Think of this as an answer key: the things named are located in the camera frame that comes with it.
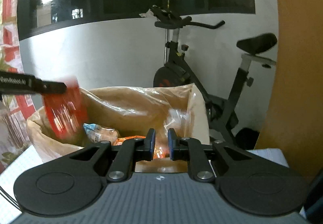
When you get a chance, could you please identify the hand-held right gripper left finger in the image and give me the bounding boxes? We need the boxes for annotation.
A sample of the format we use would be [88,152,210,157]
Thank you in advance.
[62,128,156,183]

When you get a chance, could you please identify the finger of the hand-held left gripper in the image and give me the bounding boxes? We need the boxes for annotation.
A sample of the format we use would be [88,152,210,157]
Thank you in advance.
[34,78,68,95]

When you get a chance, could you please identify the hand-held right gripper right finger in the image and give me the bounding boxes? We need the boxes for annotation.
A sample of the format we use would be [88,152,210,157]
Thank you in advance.
[168,128,256,183]

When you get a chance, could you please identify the orange snack packet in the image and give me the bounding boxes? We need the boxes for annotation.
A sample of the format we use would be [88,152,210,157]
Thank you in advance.
[112,135,174,160]

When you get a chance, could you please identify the large red snack packet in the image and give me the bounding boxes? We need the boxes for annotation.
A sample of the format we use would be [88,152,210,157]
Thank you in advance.
[43,76,88,143]

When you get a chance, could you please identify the cardboard box with plastic liner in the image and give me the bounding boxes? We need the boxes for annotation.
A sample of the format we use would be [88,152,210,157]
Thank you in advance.
[26,83,211,174]

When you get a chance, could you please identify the floral red white curtain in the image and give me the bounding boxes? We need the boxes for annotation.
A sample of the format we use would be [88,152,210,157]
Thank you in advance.
[0,0,36,172]

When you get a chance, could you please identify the blue white bread packet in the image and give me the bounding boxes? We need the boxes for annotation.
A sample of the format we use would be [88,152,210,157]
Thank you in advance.
[83,123,120,143]

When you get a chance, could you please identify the black exercise bike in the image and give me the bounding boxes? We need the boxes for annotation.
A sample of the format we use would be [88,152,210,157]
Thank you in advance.
[153,4,278,150]

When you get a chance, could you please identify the white gridded tablecloth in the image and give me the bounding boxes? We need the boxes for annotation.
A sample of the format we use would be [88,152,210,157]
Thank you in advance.
[0,144,290,224]

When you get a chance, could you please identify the thin metal pole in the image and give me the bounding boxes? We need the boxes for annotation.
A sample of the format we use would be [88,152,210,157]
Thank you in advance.
[165,0,170,63]

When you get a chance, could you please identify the yellow wooden panel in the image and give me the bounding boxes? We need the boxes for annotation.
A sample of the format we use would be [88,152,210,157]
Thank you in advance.
[257,0,323,182]

